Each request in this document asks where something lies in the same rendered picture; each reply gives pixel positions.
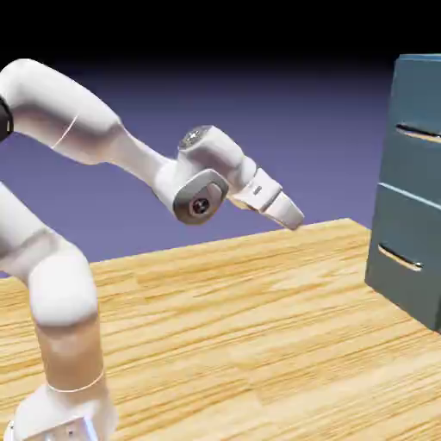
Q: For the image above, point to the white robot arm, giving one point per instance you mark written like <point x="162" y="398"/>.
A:
<point x="69" y="117"/>

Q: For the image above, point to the tall blue-grey drawer front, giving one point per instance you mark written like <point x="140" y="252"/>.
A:
<point x="413" y="103"/>

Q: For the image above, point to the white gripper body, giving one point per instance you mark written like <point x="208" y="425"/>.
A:
<point x="286" y="209"/>

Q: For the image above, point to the short blue-grey drawer front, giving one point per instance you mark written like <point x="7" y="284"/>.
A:
<point x="403" y="286"/>

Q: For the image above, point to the blue-grey cabinet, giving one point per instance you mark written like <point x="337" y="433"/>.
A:
<point x="410" y="206"/>

